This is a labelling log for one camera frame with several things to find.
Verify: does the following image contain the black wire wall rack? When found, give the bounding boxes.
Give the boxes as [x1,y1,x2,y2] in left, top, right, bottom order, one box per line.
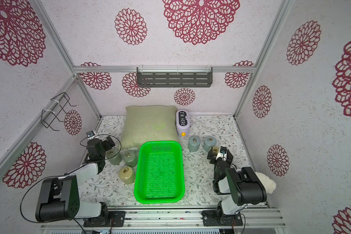
[40,92,76,132]

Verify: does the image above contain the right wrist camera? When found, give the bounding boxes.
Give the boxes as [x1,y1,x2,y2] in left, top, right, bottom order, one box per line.
[216,146,228,161]

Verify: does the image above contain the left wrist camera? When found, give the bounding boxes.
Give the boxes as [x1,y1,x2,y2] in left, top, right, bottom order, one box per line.
[86,130,97,140]

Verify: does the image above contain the white plush dog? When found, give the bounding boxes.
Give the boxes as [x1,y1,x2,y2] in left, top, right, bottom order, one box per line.
[255,172,277,194]

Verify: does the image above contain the yellow-green canister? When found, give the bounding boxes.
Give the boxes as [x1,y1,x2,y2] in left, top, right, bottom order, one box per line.
[119,166,136,184]
[211,146,220,155]

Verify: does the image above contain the green plastic basket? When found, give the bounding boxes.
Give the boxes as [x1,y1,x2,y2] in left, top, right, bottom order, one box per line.
[134,140,185,204]

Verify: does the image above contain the lavender digital clock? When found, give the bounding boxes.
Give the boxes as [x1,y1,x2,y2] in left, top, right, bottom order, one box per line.
[176,110,191,137]

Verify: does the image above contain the grey wall shelf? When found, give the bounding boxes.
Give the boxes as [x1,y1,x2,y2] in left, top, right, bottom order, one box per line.
[136,67,213,88]

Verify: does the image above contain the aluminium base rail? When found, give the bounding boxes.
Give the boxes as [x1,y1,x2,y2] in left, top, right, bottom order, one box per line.
[40,207,287,230]

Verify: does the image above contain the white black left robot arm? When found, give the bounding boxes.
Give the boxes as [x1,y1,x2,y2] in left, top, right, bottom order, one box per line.
[35,135,115,227]

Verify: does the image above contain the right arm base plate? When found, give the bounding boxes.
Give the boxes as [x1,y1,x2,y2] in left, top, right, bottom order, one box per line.
[201,210,243,226]

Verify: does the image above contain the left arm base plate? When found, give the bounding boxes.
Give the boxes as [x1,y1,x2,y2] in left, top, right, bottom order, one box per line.
[83,211,126,228]

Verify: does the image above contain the green square pillow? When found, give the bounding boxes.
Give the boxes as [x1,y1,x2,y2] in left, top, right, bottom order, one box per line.
[121,105,179,149]

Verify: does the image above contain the dark green canister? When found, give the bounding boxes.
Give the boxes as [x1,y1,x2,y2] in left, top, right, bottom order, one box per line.
[106,148,122,165]
[122,150,138,168]

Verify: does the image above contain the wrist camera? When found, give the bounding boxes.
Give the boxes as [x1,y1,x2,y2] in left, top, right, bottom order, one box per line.
[216,146,228,161]
[86,130,97,140]

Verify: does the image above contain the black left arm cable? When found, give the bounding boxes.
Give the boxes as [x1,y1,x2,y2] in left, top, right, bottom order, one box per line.
[19,134,122,234]

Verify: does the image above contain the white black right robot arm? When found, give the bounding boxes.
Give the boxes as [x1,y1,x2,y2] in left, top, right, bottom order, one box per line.
[201,146,273,226]

